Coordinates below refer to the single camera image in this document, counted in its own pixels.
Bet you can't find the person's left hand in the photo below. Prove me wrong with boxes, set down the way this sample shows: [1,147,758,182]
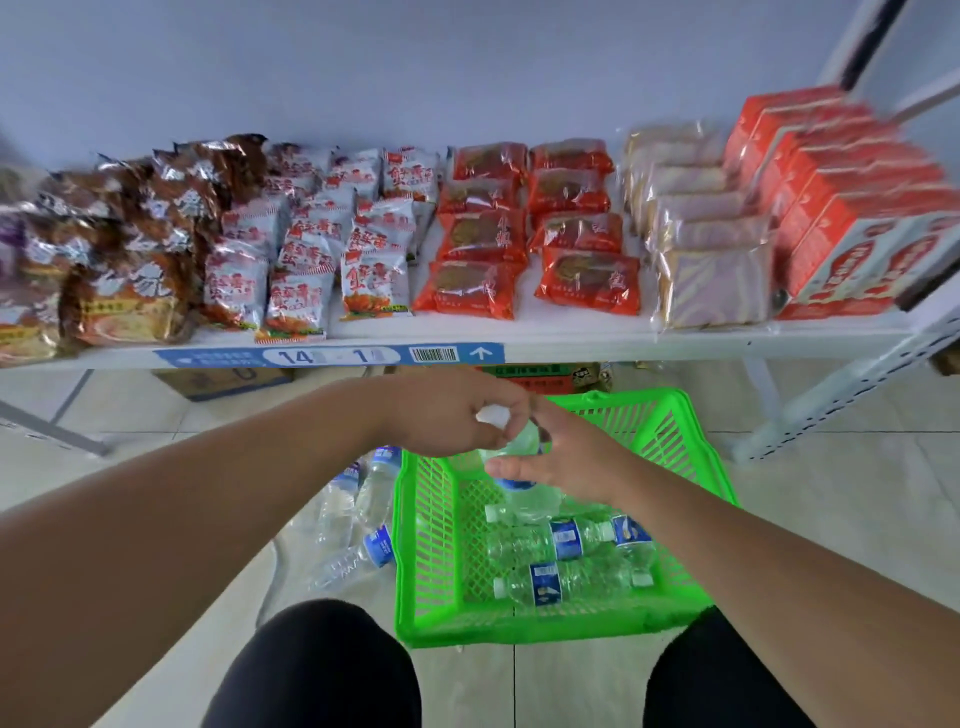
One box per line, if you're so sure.
[375,368,536,459]

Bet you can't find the person's right hand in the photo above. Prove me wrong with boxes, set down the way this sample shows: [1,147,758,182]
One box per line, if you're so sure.
[483,396,640,513]

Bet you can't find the clear water bottle blue label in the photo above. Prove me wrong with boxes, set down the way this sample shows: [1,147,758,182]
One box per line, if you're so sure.
[354,445,404,535]
[306,524,396,595]
[315,463,363,550]
[476,405,554,493]
[486,517,618,565]
[483,487,565,526]
[610,513,659,573]
[491,558,655,609]

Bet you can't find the person's left forearm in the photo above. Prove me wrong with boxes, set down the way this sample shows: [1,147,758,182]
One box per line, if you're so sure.
[0,377,393,728]

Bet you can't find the person's right forearm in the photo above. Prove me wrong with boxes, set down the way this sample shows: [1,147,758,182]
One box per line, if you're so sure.
[613,468,960,728]

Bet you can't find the green red carton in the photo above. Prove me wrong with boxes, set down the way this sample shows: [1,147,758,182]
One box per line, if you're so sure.
[478,363,615,396]

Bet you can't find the green plastic basket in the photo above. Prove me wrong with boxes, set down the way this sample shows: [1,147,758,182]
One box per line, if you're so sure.
[393,387,741,651]

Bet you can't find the white metal shelf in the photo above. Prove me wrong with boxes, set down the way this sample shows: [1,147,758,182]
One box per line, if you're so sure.
[0,0,960,465]

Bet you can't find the rows of orange red packets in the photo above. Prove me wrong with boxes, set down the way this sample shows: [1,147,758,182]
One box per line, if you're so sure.
[411,138,644,322]

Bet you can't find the blue shelf label strip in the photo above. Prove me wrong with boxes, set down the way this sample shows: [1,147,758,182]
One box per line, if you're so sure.
[153,342,507,369]

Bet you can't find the pile of white red packets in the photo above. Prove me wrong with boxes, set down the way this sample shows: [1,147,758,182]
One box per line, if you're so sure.
[201,142,442,345]

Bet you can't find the clear plastic wrap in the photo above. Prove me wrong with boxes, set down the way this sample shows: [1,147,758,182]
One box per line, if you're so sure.
[257,480,399,627]

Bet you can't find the row of beige bread packets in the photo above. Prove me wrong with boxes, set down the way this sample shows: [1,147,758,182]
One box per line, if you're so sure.
[619,121,778,334]

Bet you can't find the brown cardboard box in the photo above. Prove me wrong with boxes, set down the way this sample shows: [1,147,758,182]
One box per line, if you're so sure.
[152,366,295,403]

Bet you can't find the person's left leg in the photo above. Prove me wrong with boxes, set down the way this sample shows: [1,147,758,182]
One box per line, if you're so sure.
[201,598,423,728]

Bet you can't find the person's leg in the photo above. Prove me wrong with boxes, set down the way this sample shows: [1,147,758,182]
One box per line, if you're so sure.
[201,598,423,728]
[642,606,817,728]

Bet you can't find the person's right leg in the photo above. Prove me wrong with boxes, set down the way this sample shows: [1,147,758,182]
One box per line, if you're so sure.
[642,606,817,728]

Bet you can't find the row of red boxes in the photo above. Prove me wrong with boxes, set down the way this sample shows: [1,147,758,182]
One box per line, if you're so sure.
[722,85,960,322]

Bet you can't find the pile of brown snack packets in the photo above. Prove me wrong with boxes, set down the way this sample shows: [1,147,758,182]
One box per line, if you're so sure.
[0,133,270,367]

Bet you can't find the purple snack packet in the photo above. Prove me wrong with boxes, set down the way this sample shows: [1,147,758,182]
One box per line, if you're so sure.
[0,210,25,280]

